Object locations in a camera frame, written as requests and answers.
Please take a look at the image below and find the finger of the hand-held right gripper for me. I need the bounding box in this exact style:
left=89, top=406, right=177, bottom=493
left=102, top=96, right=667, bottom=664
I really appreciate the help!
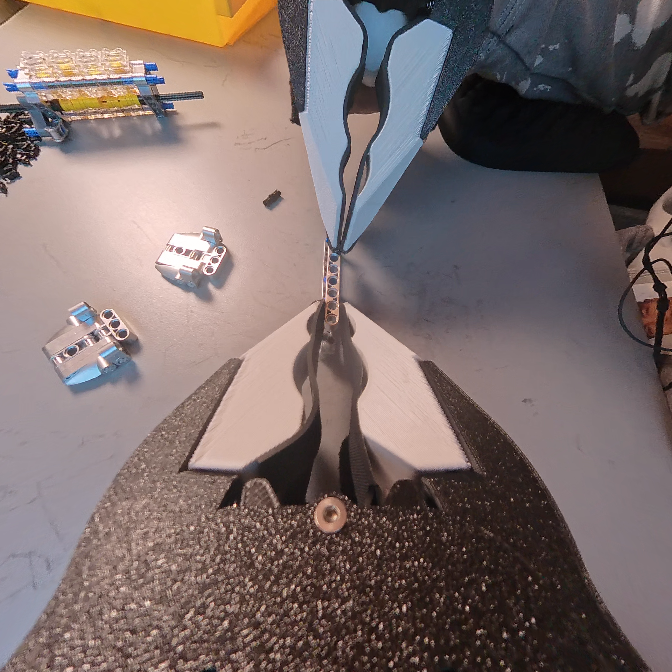
left=298, top=0, right=368, bottom=250
left=340, top=23, right=454, bottom=253

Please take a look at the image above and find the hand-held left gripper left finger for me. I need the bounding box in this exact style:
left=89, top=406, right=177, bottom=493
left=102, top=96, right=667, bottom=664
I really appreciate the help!
left=188, top=300, right=325, bottom=506

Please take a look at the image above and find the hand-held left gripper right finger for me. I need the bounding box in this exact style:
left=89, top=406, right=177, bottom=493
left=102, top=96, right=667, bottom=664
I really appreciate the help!
left=338, top=303, right=470, bottom=506

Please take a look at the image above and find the long grey beam with pins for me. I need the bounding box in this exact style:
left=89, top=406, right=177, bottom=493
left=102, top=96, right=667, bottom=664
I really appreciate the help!
left=320, top=239, right=347, bottom=363

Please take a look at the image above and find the silver engine block piece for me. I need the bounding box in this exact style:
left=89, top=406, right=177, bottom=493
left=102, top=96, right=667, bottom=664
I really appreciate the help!
left=42, top=303, right=140, bottom=386
left=155, top=227, right=229, bottom=288

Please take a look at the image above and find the person's camouflage hoodie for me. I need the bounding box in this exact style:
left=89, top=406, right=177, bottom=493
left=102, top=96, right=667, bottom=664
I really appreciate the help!
left=472, top=0, right=672, bottom=119

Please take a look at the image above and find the person's black clothing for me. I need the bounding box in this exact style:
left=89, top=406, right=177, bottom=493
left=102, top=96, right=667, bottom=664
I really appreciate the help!
left=438, top=73, right=641, bottom=174

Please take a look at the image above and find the yellow storage bin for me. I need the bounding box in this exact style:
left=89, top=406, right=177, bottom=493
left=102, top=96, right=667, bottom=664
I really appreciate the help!
left=21, top=0, right=279, bottom=48

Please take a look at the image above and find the transparent brick assembly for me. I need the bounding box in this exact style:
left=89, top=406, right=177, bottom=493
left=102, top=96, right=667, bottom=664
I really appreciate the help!
left=0, top=47, right=204, bottom=144

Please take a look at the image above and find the pale patterned cloth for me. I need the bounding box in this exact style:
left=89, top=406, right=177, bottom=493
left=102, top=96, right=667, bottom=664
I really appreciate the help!
left=611, top=186, right=672, bottom=368

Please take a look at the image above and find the pile of black pins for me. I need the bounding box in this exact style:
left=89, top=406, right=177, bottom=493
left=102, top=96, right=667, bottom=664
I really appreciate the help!
left=0, top=113, right=42, bottom=196

